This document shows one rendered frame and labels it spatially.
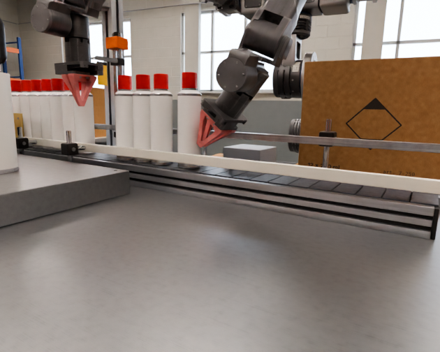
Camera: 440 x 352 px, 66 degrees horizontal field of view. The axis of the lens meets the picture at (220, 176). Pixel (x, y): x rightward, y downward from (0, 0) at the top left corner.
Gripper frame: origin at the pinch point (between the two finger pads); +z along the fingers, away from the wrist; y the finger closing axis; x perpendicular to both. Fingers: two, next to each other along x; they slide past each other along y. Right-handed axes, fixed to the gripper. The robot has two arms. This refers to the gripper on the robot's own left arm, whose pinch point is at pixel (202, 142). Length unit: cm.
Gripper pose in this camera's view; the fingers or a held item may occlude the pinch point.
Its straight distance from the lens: 74.3
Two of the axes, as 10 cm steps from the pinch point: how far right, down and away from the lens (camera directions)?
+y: -5.1, 1.3, -8.5
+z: -5.6, 7.0, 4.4
